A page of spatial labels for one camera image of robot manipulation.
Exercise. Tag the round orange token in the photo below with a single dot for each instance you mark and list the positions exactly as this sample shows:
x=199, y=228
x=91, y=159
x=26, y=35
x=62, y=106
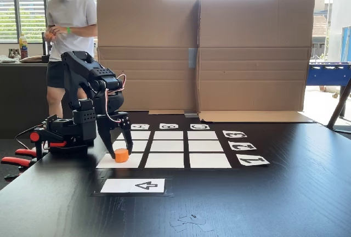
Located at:
x=121, y=157

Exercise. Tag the white nine-square grid sheet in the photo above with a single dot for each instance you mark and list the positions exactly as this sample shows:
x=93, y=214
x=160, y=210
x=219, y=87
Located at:
x=167, y=146

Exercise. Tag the paper label letter A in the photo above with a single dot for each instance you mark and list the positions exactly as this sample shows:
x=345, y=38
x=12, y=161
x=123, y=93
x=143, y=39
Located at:
x=140, y=126

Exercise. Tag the paper label letter B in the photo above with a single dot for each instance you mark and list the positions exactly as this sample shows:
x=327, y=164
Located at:
x=169, y=126

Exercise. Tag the white arrow paper sheet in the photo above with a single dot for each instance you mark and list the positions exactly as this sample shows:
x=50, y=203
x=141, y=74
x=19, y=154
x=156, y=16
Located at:
x=131, y=186

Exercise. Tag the grey tape strip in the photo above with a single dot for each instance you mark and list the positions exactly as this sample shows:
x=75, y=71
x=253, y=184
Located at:
x=193, y=57
x=191, y=115

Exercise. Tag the red and black clamp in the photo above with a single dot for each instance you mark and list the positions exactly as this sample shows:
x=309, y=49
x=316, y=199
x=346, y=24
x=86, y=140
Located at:
x=38, y=141

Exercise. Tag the paper label letter C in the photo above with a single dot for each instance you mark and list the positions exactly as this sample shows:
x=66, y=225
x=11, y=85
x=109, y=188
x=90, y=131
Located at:
x=200, y=126

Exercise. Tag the dark counter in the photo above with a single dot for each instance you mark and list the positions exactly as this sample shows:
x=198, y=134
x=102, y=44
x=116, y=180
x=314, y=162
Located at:
x=22, y=97

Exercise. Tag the person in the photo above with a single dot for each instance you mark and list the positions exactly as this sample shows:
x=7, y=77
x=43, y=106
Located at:
x=71, y=14

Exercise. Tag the yellow drink bottle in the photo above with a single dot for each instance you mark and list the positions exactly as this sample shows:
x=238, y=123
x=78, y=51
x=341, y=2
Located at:
x=23, y=46

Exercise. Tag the paper label number 3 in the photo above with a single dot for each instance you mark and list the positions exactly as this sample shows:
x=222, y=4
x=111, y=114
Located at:
x=234, y=134

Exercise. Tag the clear tape scrap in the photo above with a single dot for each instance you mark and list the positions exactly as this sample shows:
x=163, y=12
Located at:
x=189, y=222

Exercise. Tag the paper label number 2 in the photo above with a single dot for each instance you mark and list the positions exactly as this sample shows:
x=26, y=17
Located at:
x=242, y=146

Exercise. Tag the paper label number 1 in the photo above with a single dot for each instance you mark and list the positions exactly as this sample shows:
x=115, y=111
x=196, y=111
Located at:
x=252, y=160

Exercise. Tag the black slanted stand leg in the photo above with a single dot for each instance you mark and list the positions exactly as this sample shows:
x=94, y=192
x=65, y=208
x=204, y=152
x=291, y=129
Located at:
x=338, y=105

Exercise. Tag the brown cardboard box wall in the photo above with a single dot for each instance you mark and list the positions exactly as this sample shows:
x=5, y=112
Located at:
x=148, y=23
x=255, y=28

